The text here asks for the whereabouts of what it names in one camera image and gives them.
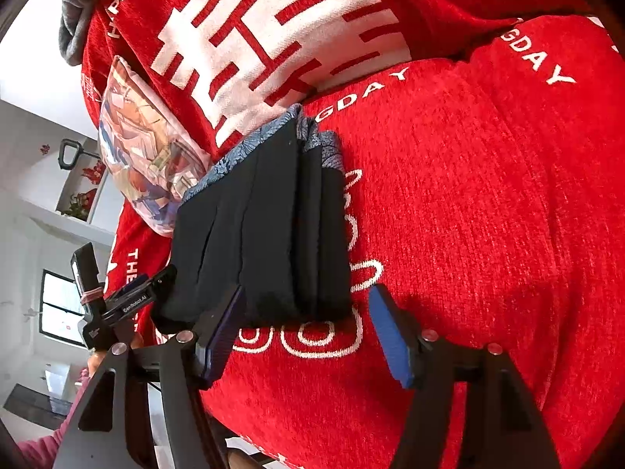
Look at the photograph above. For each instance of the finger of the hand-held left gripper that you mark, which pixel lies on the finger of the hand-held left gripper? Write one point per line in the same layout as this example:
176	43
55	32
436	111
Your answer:
156	281

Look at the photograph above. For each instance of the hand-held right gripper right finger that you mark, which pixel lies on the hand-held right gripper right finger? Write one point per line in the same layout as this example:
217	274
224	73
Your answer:
390	337

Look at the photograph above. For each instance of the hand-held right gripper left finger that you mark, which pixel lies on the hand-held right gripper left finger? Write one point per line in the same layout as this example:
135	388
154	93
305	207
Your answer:
222	337

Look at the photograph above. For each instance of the black pants with grey waistband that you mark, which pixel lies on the black pants with grey waistband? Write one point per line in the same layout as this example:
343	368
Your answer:
273	234

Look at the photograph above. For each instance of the person's left forearm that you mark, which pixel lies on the person's left forearm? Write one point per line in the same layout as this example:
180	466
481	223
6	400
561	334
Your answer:
53	439

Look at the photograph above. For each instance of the person's left hand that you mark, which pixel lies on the person's left hand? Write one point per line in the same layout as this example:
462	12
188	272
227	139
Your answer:
96	362

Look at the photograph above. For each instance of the dark framed window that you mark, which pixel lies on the dark framed window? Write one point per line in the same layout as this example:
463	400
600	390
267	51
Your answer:
56	303

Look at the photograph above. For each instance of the red ornament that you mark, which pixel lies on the red ornament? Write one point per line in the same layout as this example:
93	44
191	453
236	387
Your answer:
78	202

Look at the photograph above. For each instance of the dark table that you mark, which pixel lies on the dark table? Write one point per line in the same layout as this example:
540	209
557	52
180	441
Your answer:
34	405

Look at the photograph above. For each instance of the printed pillow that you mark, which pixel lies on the printed pillow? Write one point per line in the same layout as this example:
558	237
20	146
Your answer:
146	156

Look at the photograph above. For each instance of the red blanket with white print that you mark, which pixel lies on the red blanket with white print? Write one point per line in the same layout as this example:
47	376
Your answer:
488	205

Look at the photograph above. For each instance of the grey cloth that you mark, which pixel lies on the grey cloth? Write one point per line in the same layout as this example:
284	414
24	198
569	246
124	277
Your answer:
75	24

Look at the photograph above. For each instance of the red cushion with white print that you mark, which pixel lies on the red cushion with white print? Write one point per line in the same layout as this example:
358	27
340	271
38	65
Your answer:
273	24

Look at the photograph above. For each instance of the white wall shelf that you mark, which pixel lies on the white wall shelf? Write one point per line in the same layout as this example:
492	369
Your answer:
93	195

